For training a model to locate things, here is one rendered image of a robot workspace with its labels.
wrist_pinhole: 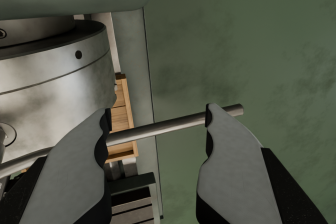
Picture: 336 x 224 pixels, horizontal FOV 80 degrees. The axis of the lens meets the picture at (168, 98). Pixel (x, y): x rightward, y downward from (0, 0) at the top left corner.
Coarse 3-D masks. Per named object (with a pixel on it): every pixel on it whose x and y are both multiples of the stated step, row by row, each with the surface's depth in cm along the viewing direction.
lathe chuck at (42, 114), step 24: (72, 72) 25; (96, 72) 29; (0, 96) 20; (24, 96) 22; (48, 96) 23; (72, 96) 26; (96, 96) 30; (0, 120) 21; (24, 120) 23; (48, 120) 24; (72, 120) 27; (24, 144) 24; (48, 144) 25
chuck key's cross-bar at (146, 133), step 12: (228, 108) 20; (240, 108) 20; (168, 120) 19; (180, 120) 19; (192, 120) 19; (204, 120) 19; (120, 132) 19; (132, 132) 18; (144, 132) 19; (156, 132) 19; (108, 144) 18; (24, 156) 17; (36, 156) 18; (0, 168) 17; (12, 168) 17; (24, 168) 17
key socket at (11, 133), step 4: (0, 124) 22; (4, 124) 22; (8, 124) 22; (4, 128) 22; (8, 128) 22; (12, 128) 22; (8, 132) 22; (12, 132) 22; (8, 136) 22; (12, 136) 23; (4, 140) 22; (8, 140) 23; (12, 140) 23; (4, 144) 23
